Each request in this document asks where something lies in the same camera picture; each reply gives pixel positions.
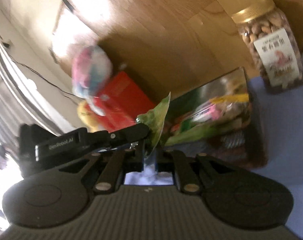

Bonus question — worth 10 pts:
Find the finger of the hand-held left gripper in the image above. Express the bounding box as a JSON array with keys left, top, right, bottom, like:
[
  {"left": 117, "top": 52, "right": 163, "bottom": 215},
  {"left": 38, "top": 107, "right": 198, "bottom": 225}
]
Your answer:
[{"left": 109, "top": 123, "right": 152, "bottom": 148}]

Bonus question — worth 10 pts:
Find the wooden board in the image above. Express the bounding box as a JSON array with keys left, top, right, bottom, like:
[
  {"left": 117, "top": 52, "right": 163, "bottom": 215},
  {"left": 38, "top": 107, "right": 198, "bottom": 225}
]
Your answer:
[{"left": 51, "top": 0, "right": 303, "bottom": 110}]

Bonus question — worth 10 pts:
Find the pink candy packet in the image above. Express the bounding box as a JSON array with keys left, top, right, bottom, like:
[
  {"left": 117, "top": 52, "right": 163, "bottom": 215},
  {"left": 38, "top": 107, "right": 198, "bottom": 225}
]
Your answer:
[{"left": 191, "top": 102, "right": 222, "bottom": 123}]

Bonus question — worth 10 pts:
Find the red gift bag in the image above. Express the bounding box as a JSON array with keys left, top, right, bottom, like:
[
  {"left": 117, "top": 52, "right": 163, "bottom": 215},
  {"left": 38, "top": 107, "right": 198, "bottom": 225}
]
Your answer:
[{"left": 91, "top": 71, "right": 157, "bottom": 133}]

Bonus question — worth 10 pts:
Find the pale green snack packet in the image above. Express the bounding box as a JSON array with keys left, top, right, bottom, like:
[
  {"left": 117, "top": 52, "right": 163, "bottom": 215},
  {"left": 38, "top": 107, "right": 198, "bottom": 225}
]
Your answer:
[{"left": 136, "top": 91, "right": 172, "bottom": 157}]

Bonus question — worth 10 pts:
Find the black rectangular box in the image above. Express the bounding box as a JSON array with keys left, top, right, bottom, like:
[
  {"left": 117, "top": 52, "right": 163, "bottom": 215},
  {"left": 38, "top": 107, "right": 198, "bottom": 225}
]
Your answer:
[{"left": 163, "top": 67, "right": 270, "bottom": 168}]

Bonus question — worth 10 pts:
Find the blue cloth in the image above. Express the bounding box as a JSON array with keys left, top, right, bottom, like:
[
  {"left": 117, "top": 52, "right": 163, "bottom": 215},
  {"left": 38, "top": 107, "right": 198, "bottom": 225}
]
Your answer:
[{"left": 123, "top": 76, "right": 303, "bottom": 239}]

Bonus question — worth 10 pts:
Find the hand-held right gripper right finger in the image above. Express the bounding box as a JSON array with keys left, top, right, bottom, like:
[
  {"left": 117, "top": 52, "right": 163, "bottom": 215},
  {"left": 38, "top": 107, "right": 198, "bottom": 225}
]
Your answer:
[{"left": 157, "top": 149, "right": 247, "bottom": 193}]

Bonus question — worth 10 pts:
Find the nut jar with gold lid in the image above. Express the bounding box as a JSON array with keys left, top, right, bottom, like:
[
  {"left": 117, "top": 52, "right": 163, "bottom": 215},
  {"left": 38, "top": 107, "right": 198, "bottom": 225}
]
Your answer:
[{"left": 231, "top": 0, "right": 303, "bottom": 95}]

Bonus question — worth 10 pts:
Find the black wall cable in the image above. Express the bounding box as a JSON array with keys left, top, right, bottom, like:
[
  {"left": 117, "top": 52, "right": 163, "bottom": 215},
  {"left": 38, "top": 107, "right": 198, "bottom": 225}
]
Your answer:
[{"left": 0, "top": 22, "right": 80, "bottom": 98}]

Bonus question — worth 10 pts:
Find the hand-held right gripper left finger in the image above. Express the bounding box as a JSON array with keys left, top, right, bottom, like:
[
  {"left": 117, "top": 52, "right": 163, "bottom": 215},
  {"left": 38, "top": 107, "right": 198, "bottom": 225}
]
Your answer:
[{"left": 58, "top": 140, "right": 145, "bottom": 193}]

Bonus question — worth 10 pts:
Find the pink and white plush toy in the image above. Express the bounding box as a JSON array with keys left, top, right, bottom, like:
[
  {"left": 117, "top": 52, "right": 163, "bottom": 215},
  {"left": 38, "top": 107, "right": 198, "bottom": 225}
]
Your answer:
[{"left": 71, "top": 45, "right": 113, "bottom": 106}]

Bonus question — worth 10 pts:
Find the yellow duck plush toy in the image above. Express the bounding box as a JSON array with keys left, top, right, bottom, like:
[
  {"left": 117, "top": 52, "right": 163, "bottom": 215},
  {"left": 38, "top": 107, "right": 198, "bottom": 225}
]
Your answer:
[{"left": 77, "top": 101, "right": 105, "bottom": 128}]

